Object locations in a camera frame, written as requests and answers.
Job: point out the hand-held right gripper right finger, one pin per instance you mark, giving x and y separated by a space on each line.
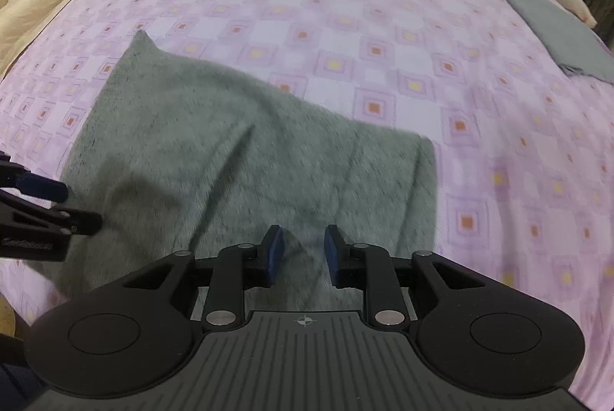
331 255

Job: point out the pink patterned bedsheet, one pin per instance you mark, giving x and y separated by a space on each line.
359 32

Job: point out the folded grey cloth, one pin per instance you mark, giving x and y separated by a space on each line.
566 32

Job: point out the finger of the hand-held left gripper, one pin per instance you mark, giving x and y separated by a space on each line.
45 189
72 220

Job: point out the grey-green fluffy towel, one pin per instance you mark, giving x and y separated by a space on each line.
216 152

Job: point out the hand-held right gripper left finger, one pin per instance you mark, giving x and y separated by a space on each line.
275 255

